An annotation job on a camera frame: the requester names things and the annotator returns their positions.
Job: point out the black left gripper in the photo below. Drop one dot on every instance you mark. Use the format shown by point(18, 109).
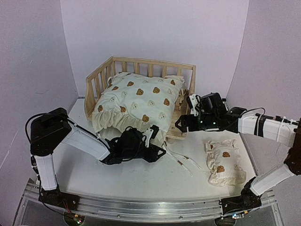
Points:
point(152, 157)

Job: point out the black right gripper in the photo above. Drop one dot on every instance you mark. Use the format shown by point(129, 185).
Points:
point(184, 119)

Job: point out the bear print cream cushion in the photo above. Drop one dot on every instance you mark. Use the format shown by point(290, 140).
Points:
point(140, 102)

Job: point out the wooden pet bed frame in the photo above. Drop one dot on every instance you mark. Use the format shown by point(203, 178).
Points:
point(97, 82)

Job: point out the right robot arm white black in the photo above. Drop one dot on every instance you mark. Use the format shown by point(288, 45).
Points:
point(279, 129)

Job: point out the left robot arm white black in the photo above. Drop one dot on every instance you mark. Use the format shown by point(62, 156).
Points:
point(49, 130)

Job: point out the small bear print pillow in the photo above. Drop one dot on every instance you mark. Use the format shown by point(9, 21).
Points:
point(223, 161)

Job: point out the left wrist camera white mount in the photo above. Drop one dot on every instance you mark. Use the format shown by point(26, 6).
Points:
point(149, 134)

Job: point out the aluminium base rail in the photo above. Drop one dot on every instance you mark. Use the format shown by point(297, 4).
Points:
point(32, 212)

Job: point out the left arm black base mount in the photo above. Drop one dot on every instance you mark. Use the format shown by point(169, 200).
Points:
point(59, 199)

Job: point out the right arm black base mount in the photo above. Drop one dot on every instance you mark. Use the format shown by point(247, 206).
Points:
point(247, 200)

